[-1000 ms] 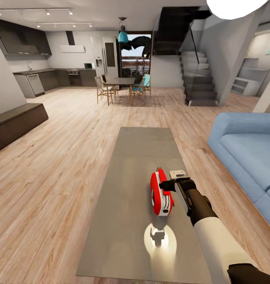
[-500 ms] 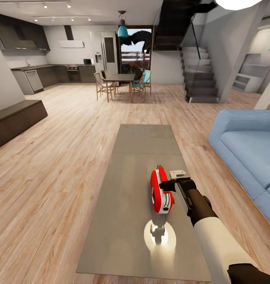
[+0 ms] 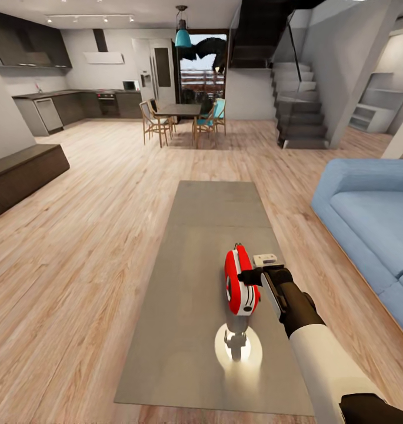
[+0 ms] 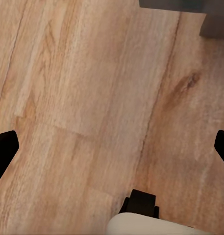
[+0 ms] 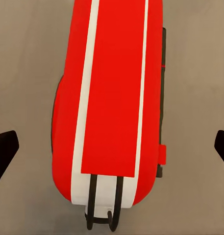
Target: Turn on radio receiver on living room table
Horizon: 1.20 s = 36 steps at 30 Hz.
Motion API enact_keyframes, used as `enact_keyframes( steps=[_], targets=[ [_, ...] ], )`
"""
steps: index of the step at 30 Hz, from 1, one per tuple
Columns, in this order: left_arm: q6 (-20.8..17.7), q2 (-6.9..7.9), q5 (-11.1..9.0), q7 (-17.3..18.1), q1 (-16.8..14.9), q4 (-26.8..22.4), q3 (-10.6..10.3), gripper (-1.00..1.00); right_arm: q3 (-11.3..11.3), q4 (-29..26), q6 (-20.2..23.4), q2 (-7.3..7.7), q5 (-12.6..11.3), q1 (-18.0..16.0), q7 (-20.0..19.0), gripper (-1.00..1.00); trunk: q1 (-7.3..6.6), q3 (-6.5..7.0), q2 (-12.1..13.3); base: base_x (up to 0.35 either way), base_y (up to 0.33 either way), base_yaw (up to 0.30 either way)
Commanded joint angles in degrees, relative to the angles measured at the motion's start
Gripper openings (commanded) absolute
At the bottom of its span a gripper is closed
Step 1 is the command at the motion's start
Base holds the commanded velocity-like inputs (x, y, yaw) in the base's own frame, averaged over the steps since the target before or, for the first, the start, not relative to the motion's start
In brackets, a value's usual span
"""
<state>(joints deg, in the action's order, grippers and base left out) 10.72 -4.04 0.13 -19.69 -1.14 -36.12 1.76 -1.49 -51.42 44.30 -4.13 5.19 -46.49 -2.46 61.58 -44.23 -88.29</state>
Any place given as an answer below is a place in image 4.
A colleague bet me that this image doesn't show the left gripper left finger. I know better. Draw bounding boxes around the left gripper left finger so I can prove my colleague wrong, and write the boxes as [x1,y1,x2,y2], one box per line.
[0,130,19,178]

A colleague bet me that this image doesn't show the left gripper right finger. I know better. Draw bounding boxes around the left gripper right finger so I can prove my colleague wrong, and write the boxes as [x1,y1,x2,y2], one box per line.
[214,130,224,161]

